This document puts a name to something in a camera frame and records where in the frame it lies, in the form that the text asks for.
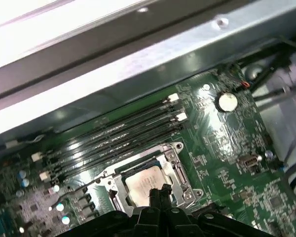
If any silver CPU green edge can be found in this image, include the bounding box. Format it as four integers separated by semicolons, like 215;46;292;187
124;164;169;207

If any metal drive cage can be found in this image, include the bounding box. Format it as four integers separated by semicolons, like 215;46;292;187
244;49;296;198

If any metal socket cover frame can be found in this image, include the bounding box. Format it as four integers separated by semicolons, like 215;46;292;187
108;145;197;214

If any green motherboard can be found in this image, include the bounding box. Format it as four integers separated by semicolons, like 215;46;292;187
0;65;296;237

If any black RAM slot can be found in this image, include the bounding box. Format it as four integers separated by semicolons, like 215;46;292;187
32;93;180;162
39;112;187;182
51;123;185;188
43;102;178;171

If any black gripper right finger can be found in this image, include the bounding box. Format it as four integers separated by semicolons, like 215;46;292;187
161;184;272;237

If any coin cell battery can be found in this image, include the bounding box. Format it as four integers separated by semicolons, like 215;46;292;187
216;90;239;113

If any black PC case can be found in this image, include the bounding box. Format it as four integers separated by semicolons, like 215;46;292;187
0;0;296;163

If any CPU socket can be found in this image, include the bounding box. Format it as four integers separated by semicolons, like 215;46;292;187
87;142;204;218

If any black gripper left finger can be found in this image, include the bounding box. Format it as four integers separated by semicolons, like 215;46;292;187
83;187;165;237

